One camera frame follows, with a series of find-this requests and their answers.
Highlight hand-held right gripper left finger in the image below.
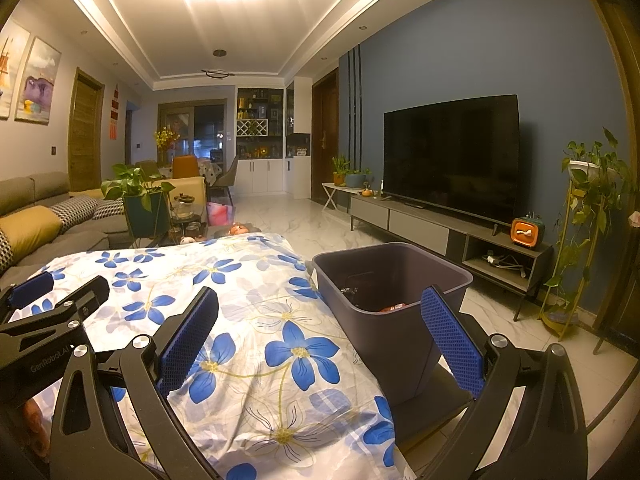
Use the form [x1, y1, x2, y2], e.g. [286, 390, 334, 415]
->
[49, 286, 221, 480]

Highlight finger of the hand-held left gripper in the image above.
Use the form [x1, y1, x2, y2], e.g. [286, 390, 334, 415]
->
[0, 271, 55, 313]
[0, 275, 111, 343]

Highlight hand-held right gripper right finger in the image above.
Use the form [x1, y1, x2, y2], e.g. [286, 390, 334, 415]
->
[420, 285, 589, 480]

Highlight grey plastic bin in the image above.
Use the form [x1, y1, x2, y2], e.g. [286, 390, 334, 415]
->
[311, 241, 475, 404]

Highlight person's left hand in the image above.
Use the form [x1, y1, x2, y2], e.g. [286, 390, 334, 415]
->
[22, 399, 52, 462]

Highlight houndstooth cushion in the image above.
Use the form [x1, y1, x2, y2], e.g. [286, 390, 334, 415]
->
[0, 227, 14, 271]

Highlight mustard cushion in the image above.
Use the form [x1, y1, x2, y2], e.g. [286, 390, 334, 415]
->
[0, 206, 64, 261]

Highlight blue floral blanket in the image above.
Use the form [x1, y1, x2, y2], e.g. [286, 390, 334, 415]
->
[0, 234, 417, 480]

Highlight diamond patterned cushion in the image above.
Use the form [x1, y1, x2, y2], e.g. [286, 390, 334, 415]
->
[92, 199, 124, 219]
[50, 196, 99, 234]

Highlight grey sofa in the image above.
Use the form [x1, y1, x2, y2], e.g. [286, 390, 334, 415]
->
[0, 171, 151, 281]

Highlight pothos in dark green planter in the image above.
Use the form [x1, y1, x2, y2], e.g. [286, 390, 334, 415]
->
[101, 162, 176, 249]

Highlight dark coffee table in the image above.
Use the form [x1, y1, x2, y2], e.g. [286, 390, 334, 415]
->
[127, 220, 264, 251]

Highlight pink shopping bag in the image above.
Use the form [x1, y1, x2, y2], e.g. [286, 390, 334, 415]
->
[206, 201, 235, 226]

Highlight grey television cabinet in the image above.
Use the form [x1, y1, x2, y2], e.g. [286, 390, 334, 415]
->
[350, 193, 556, 322]

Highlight orange retro clock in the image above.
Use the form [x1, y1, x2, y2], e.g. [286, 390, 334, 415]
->
[510, 216, 543, 249]

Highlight glass jar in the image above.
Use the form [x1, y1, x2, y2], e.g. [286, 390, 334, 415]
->
[172, 192, 199, 220]

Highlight yellow armchair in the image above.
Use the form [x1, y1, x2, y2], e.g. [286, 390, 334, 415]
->
[160, 176, 207, 206]

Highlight tall plant on stand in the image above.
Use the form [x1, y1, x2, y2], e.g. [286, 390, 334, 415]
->
[538, 160, 622, 342]

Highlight light wooden door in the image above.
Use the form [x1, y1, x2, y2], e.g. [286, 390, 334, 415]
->
[67, 66, 106, 192]

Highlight grey dining chair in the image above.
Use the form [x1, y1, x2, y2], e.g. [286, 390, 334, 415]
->
[212, 154, 240, 206]

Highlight orange dining chair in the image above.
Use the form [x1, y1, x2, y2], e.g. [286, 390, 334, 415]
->
[171, 155, 201, 179]

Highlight yellow flower bouquet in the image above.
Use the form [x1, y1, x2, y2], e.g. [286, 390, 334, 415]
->
[152, 127, 181, 164]

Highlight black television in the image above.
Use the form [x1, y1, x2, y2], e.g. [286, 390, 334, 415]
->
[383, 94, 521, 224]

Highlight white side table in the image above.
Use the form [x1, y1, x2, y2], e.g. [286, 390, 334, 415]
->
[321, 182, 374, 211]

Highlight plant in orange pot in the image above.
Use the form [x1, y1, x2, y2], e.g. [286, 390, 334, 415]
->
[331, 154, 351, 187]

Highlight purple abstract painting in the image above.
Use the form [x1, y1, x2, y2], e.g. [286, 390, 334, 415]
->
[14, 36, 62, 125]

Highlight glass sliding door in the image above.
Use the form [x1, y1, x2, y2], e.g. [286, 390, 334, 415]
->
[157, 100, 227, 159]

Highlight white display cabinet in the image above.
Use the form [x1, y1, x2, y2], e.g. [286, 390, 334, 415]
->
[235, 76, 314, 196]

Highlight sailing ship painting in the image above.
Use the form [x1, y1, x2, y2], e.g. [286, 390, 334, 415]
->
[0, 20, 31, 121]

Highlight trailing pothos in white pot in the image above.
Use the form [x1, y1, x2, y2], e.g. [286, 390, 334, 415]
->
[544, 127, 634, 292]

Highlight dark wooden door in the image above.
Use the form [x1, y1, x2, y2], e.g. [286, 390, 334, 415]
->
[311, 71, 342, 204]

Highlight bundle of cables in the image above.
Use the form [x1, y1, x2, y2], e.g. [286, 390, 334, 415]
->
[482, 252, 526, 276]

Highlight red wall decoration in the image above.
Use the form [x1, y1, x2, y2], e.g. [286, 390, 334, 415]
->
[109, 82, 121, 140]

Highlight wooden door frame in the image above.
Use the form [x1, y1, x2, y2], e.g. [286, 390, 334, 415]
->
[585, 0, 640, 171]

